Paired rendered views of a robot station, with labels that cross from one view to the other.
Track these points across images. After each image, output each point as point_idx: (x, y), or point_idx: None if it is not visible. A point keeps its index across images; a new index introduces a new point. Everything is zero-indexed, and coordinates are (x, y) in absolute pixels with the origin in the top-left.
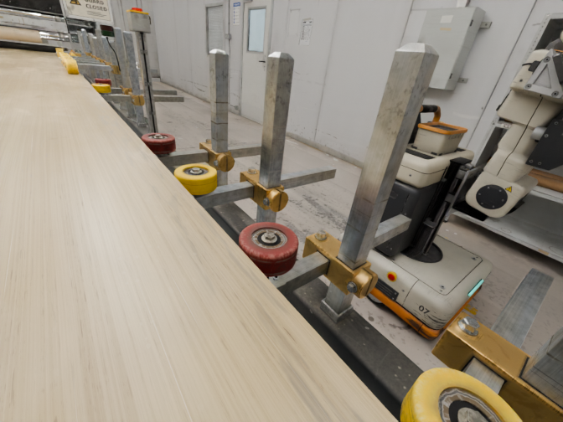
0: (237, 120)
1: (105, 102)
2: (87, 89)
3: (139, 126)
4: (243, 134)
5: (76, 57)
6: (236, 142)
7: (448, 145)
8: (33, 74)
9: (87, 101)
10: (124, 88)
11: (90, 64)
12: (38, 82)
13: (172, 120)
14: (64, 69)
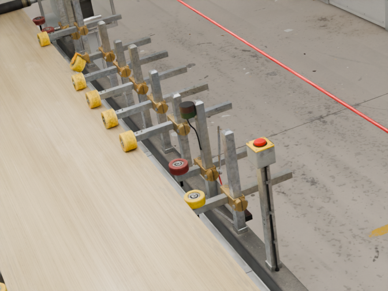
0: (324, 22)
1: (242, 271)
2: (191, 221)
3: (239, 232)
4: (347, 74)
5: (93, 75)
6: (339, 108)
7: None
8: (97, 176)
9: (224, 275)
10: (206, 170)
11: (134, 110)
12: (131, 215)
13: (191, 56)
14: (105, 129)
